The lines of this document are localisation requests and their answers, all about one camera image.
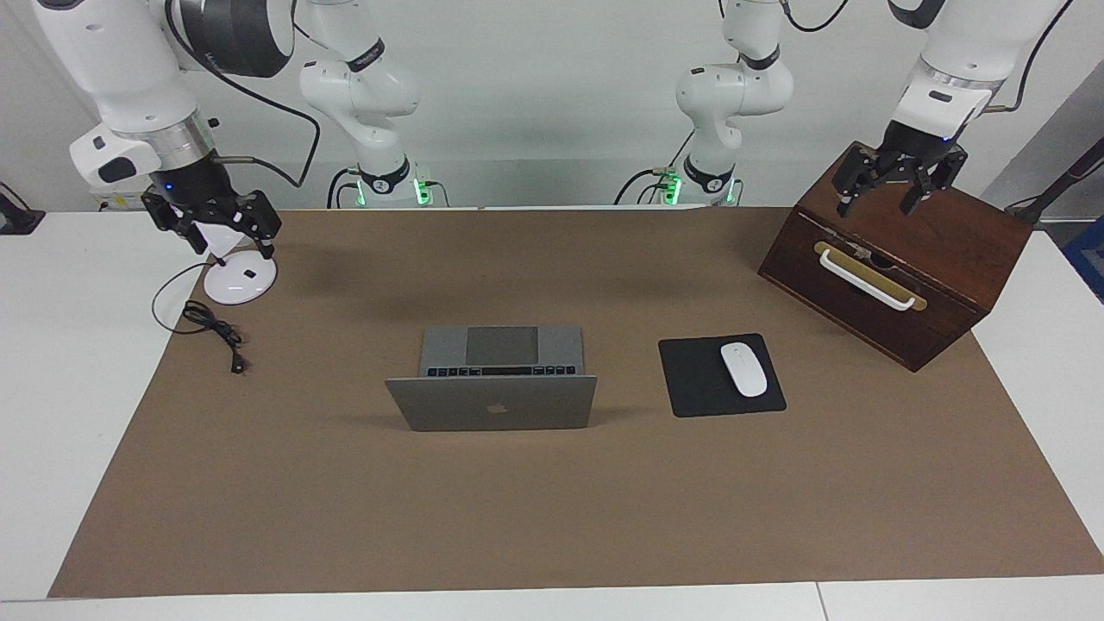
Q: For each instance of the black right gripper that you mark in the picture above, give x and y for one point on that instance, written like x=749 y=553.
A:
x=203 y=185

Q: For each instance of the white computer mouse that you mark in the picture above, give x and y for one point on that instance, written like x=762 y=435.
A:
x=743 y=369

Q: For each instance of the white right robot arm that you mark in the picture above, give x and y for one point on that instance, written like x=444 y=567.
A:
x=121 y=69

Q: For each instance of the white desk lamp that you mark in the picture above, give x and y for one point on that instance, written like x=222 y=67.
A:
x=241 y=280

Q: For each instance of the silver grey laptop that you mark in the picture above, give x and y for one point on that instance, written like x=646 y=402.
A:
x=492 y=405

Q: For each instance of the blue crate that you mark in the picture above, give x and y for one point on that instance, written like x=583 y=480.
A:
x=1088 y=259

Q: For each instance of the dark brown wooden box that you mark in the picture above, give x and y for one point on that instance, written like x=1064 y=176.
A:
x=957 y=250

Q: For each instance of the black clamp mount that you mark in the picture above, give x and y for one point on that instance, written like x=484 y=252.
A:
x=17 y=220

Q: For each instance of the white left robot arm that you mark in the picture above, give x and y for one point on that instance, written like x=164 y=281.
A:
x=733 y=90

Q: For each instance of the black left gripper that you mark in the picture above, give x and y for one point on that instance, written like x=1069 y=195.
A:
x=918 y=151

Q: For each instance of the black mouse pad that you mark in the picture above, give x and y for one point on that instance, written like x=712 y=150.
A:
x=690 y=379

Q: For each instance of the white power strip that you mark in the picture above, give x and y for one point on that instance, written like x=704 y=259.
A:
x=116 y=203

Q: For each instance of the black stand pole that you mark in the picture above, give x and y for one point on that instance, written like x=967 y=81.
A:
x=1056 y=185

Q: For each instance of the brown table mat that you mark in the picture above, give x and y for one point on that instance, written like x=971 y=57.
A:
x=552 y=500

